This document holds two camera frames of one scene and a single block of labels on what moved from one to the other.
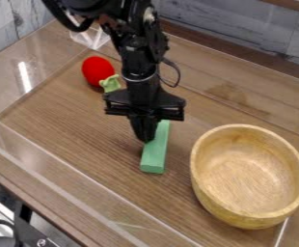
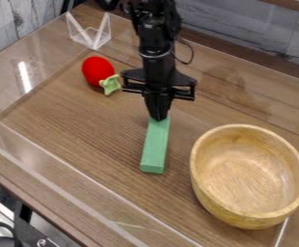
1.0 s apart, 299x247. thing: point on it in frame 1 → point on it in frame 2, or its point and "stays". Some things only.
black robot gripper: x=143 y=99 → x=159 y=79
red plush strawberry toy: x=98 y=71 stays
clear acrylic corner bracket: x=94 y=37 stays
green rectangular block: x=155 y=150 stays
